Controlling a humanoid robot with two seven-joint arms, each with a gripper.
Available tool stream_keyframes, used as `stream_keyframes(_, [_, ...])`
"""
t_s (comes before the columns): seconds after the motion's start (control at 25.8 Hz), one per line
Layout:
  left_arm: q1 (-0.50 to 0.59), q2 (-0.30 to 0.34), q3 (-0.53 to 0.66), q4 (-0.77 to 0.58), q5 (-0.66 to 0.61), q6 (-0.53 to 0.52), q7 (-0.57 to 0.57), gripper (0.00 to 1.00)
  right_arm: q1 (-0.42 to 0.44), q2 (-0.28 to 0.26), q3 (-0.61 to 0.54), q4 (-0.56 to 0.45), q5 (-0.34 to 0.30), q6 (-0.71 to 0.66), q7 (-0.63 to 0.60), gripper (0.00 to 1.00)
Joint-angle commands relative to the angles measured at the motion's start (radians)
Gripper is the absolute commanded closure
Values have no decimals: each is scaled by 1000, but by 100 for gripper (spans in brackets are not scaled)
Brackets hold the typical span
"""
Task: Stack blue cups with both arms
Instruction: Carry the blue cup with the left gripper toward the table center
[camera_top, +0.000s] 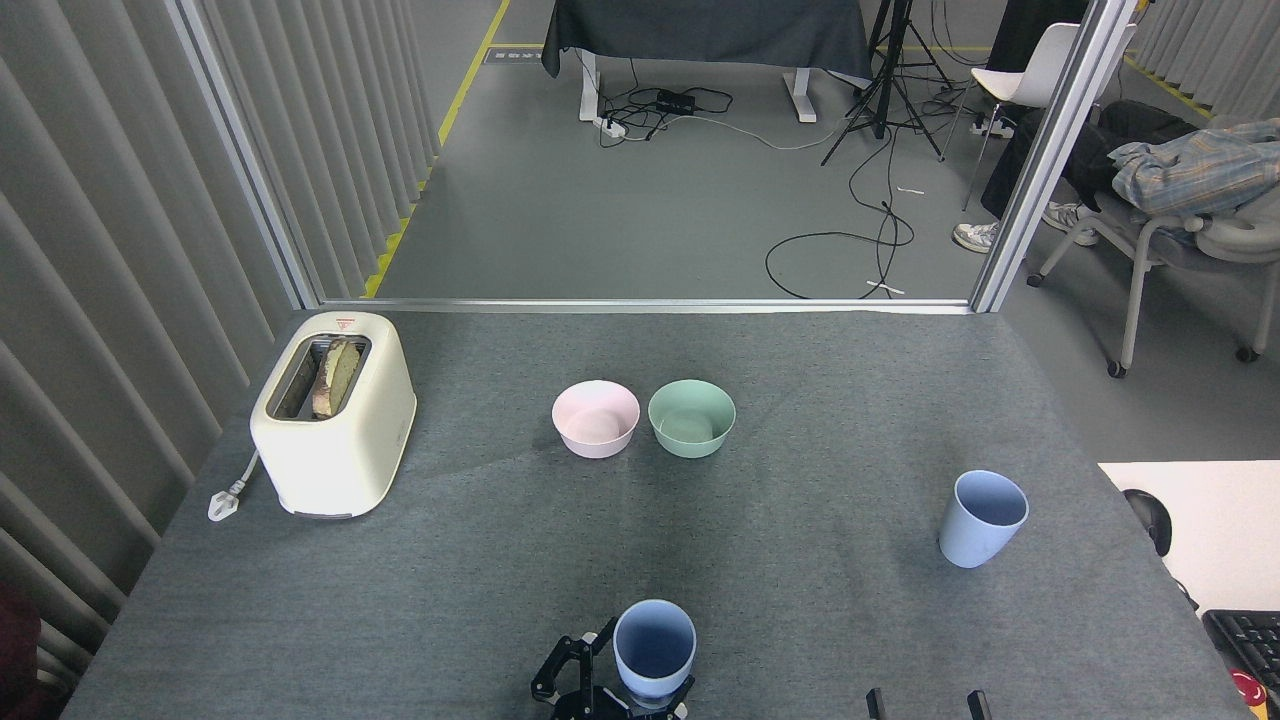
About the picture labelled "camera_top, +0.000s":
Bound black looped floor cable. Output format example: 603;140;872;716
765;120;916;301

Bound blue cup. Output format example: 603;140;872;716
613;599;697;701
938;470;1030;570

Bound black table cloth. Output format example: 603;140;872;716
541;0;874;81

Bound black keyboard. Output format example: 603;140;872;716
1202;609;1280;691

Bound toasted bread slice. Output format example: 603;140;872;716
311;338;363;419

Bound pink bowl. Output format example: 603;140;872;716
551;380;641;460

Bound white toaster cord with plug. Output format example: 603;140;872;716
208;450;263;523

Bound grey chair with wheels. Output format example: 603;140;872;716
1027;185;1280;379

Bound cream white toaster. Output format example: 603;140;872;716
250;311;417;519

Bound dark red fabric object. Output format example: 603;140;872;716
0;585;46;720

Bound person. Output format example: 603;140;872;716
953;100;1280;253

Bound white plastic chair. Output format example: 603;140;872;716
940;22;1141;211

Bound silver aluminium post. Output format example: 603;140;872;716
968;0;1141;314
165;0;323;311

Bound black tripod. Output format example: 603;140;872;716
820;0;956;168

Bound black computer mouse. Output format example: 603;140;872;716
1122;488;1173;558

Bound white floor cable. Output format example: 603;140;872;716
690;113;851;152

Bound tangled black cables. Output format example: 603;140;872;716
598;58;736;149

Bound black garment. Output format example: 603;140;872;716
985;0;1091;73

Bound gripper black round body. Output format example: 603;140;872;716
553;690;691;720

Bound green bowl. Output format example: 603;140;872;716
648;379;737;460

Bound white desk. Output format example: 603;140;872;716
1098;460;1280;616

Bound silver aluminium rail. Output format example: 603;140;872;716
318;297;976;316

